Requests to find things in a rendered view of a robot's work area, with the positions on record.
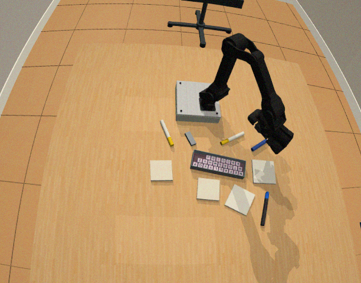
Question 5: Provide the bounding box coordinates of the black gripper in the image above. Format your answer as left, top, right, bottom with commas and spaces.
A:
247, 109, 284, 154

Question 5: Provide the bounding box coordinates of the keyboard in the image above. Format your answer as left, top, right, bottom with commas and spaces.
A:
190, 149, 247, 179

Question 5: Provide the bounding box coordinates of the black marker with blue cap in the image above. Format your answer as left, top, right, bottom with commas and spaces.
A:
260, 192, 269, 226

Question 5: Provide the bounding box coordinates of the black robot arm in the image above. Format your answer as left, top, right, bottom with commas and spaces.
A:
199, 33, 294, 149

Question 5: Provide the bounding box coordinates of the dark blue stylus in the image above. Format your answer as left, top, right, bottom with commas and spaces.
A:
251, 139, 267, 152

